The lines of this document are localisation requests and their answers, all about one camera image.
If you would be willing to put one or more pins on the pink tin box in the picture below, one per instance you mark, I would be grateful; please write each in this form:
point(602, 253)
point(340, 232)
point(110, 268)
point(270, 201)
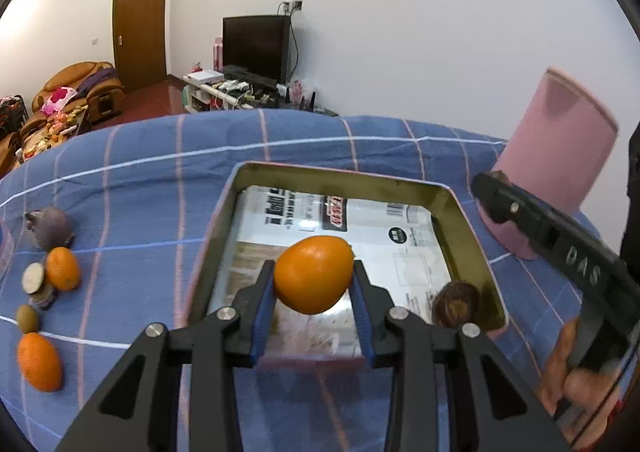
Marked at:
point(408, 237)

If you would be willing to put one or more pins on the pink cartoon mug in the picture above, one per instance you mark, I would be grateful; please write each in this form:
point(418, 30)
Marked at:
point(7, 246)

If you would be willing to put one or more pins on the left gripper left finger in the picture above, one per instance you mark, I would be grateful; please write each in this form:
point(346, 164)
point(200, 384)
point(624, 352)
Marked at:
point(136, 407)

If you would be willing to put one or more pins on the small jar beige lid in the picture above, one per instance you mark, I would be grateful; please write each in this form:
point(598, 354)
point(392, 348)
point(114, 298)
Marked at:
point(35, 284)

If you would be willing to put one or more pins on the black television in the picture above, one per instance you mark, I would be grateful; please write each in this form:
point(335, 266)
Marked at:
point(257, 45)

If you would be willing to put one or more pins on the small orange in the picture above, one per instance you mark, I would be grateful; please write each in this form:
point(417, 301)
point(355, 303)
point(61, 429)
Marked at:
point(62, 269)

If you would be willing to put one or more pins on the brown leather armchair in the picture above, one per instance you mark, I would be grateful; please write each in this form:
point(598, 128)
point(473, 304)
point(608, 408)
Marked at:
point(92, 84)

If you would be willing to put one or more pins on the large orange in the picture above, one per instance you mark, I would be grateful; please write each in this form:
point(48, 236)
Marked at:
point(39, 362)

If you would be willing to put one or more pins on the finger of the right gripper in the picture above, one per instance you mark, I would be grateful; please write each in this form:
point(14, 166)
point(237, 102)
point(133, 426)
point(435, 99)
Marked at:
point(549, 232)

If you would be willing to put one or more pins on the white tv stand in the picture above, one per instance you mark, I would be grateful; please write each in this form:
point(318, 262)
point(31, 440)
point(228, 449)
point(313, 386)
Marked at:
point(208, 90)

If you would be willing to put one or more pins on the right hand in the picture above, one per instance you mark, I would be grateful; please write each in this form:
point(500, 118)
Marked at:
point(583, 388)

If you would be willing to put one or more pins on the wooden coffee table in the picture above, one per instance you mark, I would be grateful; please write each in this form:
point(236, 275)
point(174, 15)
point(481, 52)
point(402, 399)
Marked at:
point(49, 133)

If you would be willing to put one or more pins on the black rack with toys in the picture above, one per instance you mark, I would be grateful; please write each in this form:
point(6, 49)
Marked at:
point(13, 113)

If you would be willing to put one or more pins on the oval orange front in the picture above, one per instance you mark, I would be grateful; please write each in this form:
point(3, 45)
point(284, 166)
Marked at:
point(312, 275)

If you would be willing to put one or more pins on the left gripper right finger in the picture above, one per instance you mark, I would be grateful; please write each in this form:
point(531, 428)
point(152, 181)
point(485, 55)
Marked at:
point(490, 408)

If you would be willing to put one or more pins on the blue plaid tablecloth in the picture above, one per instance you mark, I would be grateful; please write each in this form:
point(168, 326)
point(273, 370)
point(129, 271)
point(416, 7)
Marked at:
point(141, 196)

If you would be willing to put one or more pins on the green kiwi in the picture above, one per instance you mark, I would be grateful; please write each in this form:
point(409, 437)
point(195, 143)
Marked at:
point(27, 319)

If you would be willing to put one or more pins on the dark brown mangosteen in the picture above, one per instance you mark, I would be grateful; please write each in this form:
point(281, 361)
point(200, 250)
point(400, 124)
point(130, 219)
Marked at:
point(456, 303)

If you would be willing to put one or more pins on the brown wooden door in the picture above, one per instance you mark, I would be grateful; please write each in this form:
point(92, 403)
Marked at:
point(139, 42)

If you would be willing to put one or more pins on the brown leather sofa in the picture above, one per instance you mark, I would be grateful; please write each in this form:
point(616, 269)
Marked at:
point(9, 144)

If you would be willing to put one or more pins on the purple round fruit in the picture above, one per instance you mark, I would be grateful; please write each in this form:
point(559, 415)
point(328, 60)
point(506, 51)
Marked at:
point(50, 228)

